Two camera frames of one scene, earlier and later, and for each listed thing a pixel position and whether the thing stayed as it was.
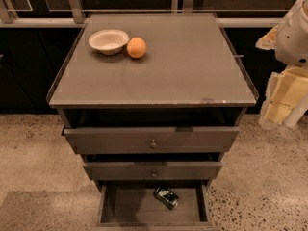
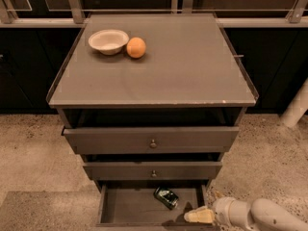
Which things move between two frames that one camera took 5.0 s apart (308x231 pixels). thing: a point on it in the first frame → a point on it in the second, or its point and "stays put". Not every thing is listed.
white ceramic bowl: x=110 y=41 stays put
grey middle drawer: x=152 y=170 stays put
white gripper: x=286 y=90 → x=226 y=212
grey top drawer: x=147 y=141 stays put
